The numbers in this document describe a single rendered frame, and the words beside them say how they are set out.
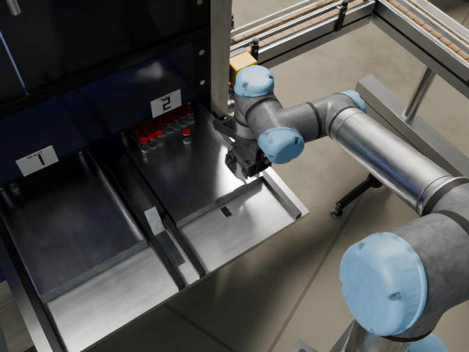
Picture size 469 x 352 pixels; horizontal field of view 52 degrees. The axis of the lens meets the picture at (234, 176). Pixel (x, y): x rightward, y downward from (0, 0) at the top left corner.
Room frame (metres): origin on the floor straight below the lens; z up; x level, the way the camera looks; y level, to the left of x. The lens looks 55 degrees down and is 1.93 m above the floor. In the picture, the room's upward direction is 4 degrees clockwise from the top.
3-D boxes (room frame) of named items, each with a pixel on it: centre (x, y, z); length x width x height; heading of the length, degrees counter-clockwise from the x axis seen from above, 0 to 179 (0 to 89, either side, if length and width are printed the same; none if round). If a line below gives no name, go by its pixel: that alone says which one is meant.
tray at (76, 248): (0.56, 0.40, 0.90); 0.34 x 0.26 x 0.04; 37
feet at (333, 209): (1.30, -0.66, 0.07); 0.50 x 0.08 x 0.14; 127
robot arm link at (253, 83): (0.68, -0.03, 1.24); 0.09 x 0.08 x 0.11; 26
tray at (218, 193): (0.77, 0.13, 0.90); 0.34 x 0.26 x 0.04; 37
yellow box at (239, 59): (1.01, 0.01, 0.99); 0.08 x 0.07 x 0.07; 37
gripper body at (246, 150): (0.67, -0.03, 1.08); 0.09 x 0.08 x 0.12; 37
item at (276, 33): (1.30, -0.14, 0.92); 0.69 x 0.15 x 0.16; 127
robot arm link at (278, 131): (0.60, -0.09, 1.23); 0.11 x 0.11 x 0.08; 26
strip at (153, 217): (0.52, 0.16, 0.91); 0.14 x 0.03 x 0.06; 37
